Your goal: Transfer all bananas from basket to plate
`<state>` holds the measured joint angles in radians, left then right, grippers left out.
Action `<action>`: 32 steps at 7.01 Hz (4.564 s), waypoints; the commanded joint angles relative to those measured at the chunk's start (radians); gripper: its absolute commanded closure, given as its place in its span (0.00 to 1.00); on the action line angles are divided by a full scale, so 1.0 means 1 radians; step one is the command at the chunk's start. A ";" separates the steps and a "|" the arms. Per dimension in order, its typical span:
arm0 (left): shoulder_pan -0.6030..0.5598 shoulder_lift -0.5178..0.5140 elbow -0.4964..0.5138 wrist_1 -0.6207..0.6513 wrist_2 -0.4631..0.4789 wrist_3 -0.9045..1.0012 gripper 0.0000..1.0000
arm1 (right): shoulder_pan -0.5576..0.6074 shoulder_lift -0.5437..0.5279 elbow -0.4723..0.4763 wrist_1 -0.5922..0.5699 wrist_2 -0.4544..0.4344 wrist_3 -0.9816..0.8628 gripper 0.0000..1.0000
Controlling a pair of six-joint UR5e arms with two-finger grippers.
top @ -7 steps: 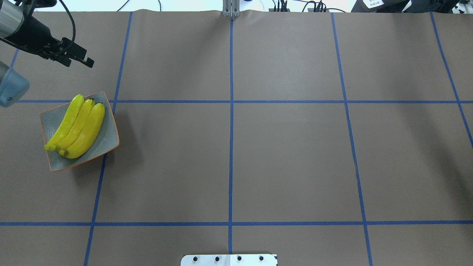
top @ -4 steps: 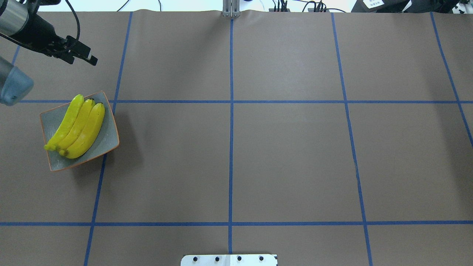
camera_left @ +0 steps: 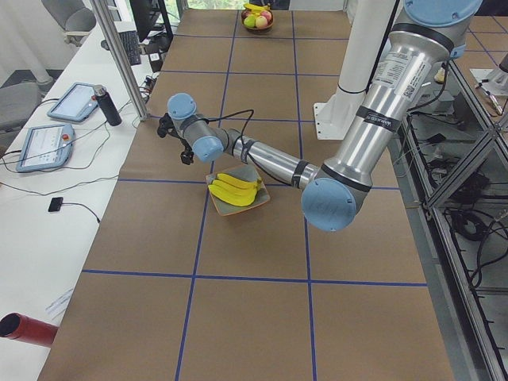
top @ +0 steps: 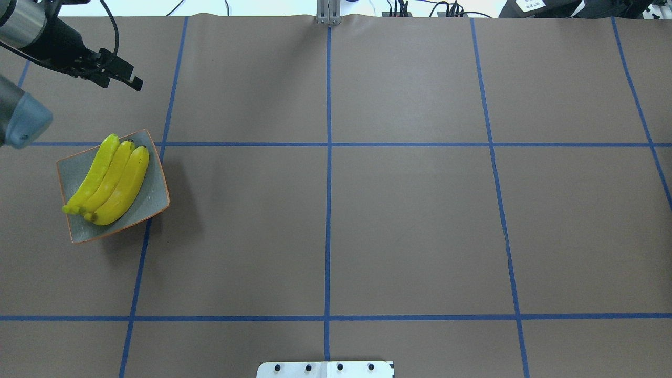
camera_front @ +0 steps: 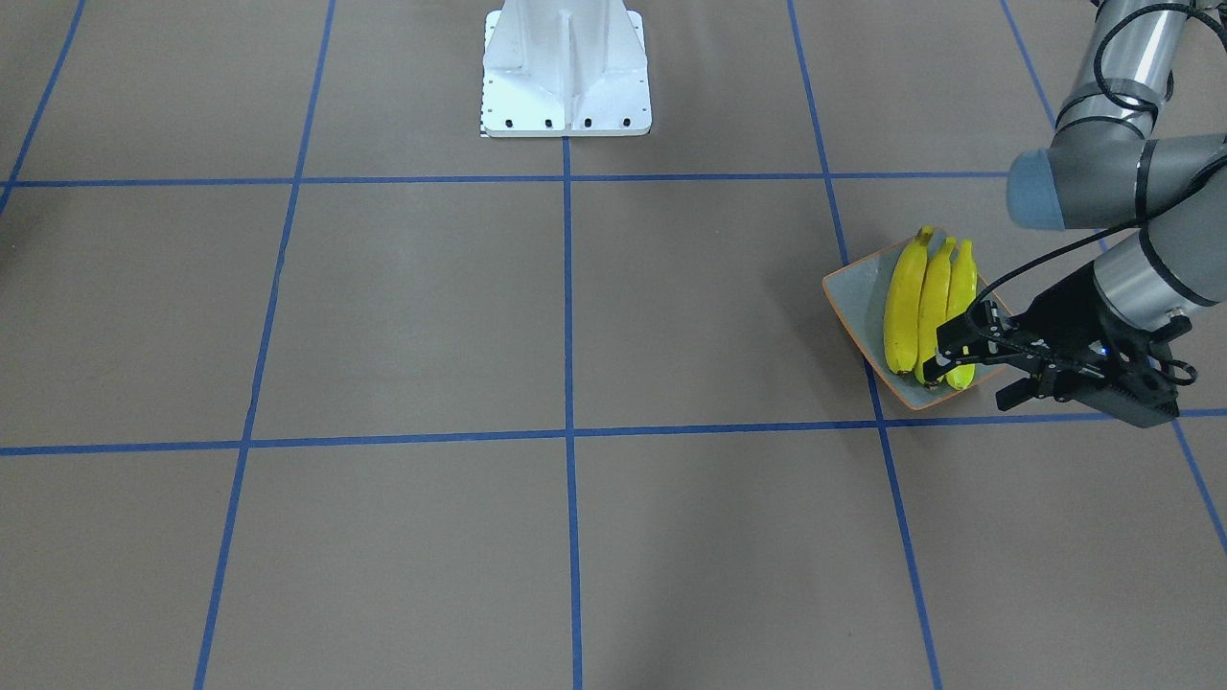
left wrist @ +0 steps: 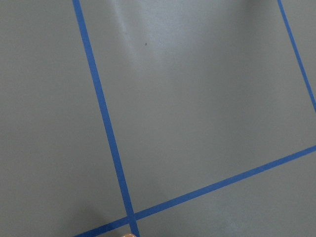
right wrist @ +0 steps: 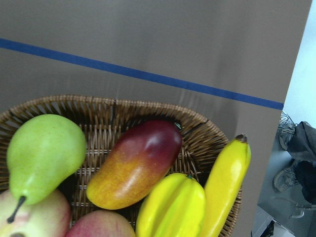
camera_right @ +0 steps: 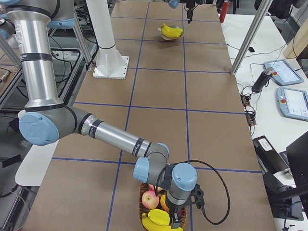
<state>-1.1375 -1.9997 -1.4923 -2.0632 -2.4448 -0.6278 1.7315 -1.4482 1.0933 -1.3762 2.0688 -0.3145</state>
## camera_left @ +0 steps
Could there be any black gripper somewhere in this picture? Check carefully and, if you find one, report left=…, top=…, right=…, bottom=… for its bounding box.
left=156, top=113, right=194, bottom=164

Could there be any yellow banana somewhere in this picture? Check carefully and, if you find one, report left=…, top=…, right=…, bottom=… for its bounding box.
left=208, top=185, right=257, bottom=206
left=216, top=173, right=259, bottom=190
left=212, top=179, right=257, bottom=196

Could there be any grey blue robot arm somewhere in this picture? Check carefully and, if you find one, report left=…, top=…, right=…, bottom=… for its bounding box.
left=157, top=1, right=480, bottom=231

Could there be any grey square plate orange rim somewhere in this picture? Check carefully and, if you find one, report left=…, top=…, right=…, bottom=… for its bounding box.
left=206, top=164, right=271, bottom=217

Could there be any green apple in basket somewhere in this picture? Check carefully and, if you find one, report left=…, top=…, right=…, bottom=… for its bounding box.
left=243, top=14, right=257, bottom=29

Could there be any brown fruit basket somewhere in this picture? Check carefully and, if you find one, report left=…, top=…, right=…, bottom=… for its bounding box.
left=241, top=10, right=274, bottom=33

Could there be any banana in basket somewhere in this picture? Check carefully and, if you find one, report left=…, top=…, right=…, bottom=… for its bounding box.
left=244, top=3, right=271, bottom=14

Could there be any black water bottle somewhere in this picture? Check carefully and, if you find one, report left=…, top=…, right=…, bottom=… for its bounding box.
left=93, top=84, right=122, bottom=126

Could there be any upper teach pendant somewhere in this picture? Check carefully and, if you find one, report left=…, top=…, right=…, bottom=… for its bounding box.
left=47, top=83, right=98, bottom=123

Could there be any teach pendant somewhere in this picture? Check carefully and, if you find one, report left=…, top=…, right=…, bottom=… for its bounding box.
left=47, top=83, right=98, bottom=123
left=16, top=123, right=75, bottom=173

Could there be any black keyboard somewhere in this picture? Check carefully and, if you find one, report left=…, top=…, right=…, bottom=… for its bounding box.
left=118, top=31, right=141, bottom=66

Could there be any black computer monitor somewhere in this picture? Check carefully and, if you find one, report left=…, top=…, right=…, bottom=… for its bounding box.
left=129, top=0, right=173, bottom=42

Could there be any lower teach pendant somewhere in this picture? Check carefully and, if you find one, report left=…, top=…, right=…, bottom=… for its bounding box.
left=16, top=123, right=75, bottom=173

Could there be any small black puck device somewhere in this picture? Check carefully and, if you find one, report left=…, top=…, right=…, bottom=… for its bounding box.
left=48, top=197, right=64, bottom=213

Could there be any grey office chair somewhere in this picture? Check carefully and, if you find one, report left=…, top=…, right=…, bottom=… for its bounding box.
left=41, top=0, right=96, bottom=47

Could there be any red yellow apple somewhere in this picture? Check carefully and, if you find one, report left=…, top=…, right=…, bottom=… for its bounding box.
left=256, top=12, right=272, bottom=29

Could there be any red cylinder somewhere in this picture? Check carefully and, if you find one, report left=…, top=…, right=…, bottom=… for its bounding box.
left=1, top=313, right=59, bottom=348

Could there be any aluminium frame post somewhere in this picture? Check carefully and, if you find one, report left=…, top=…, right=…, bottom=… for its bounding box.
left=90, top=0, right=148, bottom=121

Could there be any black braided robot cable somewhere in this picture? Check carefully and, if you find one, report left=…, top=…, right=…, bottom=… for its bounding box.
left=206, top=109, right=302, bottom=187

